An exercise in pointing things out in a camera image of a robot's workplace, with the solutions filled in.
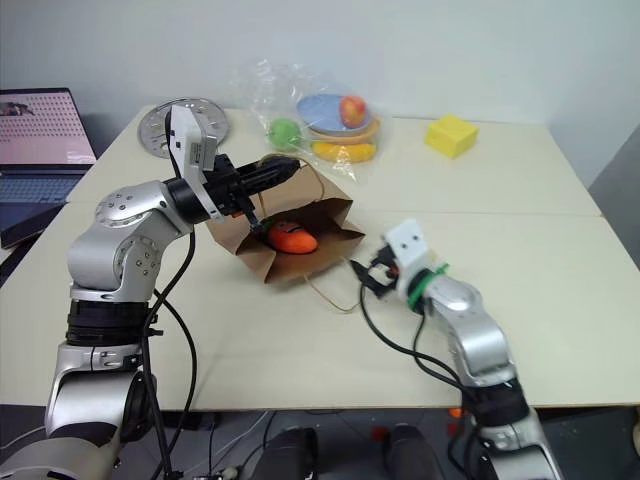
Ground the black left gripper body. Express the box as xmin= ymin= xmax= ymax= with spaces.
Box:
xmin=203 ymin=154 xmax=256 ymax=218

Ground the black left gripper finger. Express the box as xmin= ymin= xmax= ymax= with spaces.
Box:
xmin=238 ymin=196 xmax=267 ymax=235
xmin=234 ymin=155 xmax=303 ymax=195

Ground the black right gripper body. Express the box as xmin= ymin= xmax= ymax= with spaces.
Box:
xmin=368 ymin=243 xmax=401 ymax=293

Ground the orange carrot plush toy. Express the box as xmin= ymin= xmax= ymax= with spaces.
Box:
xmin=263 ymin=219 xmax=320 ymax=255

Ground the brown paper bag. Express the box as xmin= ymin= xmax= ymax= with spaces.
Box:
xmin=205 ymin=155 xmax=368 ymax=316

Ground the green round plush toy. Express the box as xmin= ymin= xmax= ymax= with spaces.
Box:
xmin=266 ymin=117 xmax=306 ymax=153

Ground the clear plastic bag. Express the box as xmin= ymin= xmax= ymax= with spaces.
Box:
xmin=227 ymin=58 xmax=387 ymax=184

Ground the yellow banana plush toy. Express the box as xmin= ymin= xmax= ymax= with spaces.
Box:
xmin=310 ymin=140 xmax=378 ymax=164

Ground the red apple plush toy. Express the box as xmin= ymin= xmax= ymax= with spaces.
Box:
xmin=339 ymin=94 xmax=369 ymax=129

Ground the blue plate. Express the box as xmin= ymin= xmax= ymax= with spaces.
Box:
xmin=295 ymin=93 xmax=374 ymax=133

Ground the silver round metal disc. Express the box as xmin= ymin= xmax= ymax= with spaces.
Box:
xmin=136 ymin=96 xmax=231 ymax=159

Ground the yellow cheese block toy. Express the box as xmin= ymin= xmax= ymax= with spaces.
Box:
xmin=425 ymin=114 xmax=481 ymax=161

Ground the dark rounded shape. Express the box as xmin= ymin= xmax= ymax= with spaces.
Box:
xmin=384 ymin=423 xmax=442 ymax=480
xmin=259 ymin=426 xmax=322 ymax=480

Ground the dark laptop computer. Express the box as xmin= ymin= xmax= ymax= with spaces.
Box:
xmin=0 ymin=88 xmax=98 ymax=251

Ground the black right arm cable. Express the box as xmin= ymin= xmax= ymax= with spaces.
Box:
xmin=358 ymin=287 xmax=469 ymax=397

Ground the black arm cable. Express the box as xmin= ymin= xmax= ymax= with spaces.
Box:
xmin=358 ymin=287 xmax=469 ymax=397
xmin=139 ymin=227 xmax=199 ymax=480

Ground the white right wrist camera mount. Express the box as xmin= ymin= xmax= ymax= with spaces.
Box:
xmin=383 ymin=218 xmax=442 ymax=292

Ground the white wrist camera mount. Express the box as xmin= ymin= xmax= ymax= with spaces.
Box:
xmin=163 ymin=103 xmax=224 ymax=222
xmin=383 ymin=218 xmax=442 ymax=292

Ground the green right wrist clamp ring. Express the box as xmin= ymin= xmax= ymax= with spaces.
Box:
xmin=406 ymin=263 xmax=452 ymax=315

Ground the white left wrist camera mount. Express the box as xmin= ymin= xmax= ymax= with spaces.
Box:
xmin=163 ymin=103 xmax=224 ymax=222

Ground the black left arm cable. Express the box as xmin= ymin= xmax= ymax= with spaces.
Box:
xmin=139 ymin=227 xmax=199 ymax=480

